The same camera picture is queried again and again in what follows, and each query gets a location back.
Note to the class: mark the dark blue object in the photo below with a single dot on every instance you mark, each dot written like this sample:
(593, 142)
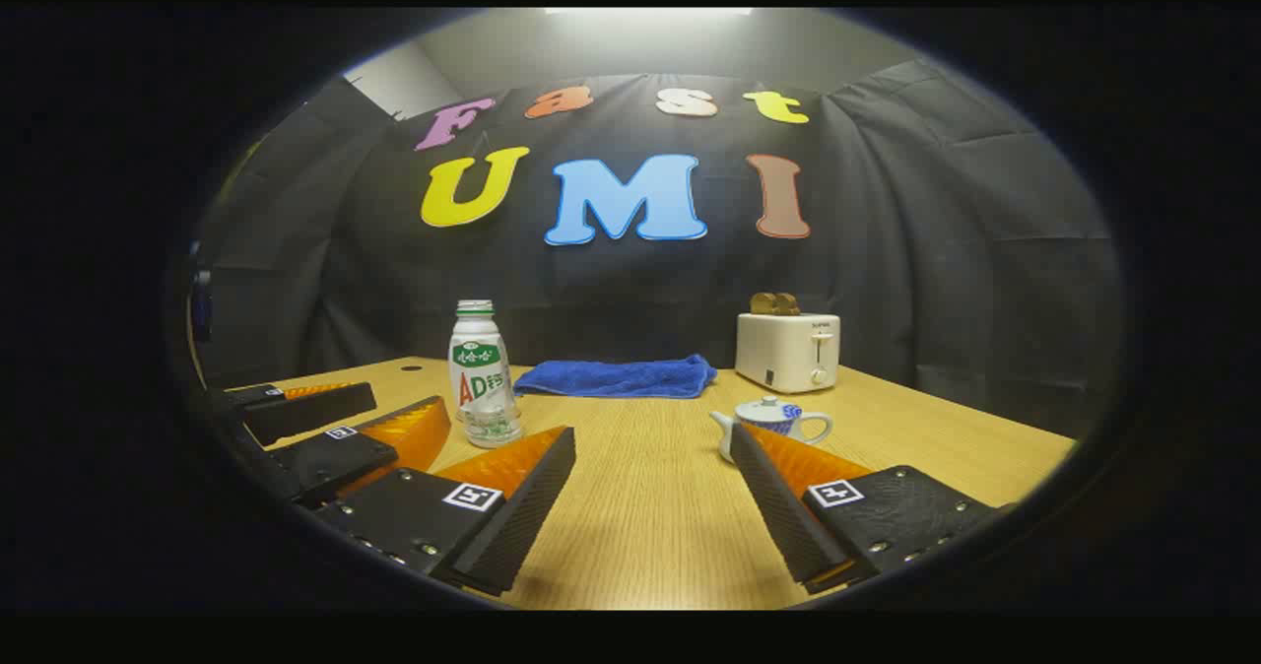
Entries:
(202, 304)

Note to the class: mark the white toaster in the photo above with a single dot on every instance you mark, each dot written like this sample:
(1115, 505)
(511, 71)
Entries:
(783, 354)

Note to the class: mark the white blue-patterned teacup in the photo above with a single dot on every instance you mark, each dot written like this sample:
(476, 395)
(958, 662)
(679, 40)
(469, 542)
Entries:
(788, 430)

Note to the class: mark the black backdrop cloth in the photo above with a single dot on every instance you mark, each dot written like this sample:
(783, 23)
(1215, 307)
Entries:
(887, 250)

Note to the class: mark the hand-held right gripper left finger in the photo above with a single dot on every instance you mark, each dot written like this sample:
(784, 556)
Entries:
(532, 516)

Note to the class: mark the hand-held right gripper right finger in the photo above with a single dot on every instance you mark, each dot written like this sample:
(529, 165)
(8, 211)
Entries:
(778, 511)

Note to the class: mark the brown toast slice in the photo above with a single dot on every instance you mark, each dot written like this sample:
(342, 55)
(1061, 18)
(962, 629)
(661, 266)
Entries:
(786, 303)
(762, 302)

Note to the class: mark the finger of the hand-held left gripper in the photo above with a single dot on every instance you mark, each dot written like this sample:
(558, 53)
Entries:
(335, 462)
(315, 413)

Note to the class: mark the blue towel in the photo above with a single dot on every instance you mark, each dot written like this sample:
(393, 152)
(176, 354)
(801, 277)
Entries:
(616, 378)

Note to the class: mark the white green-label water bottle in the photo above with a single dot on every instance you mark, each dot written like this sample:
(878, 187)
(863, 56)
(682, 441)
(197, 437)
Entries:
(478, 368)

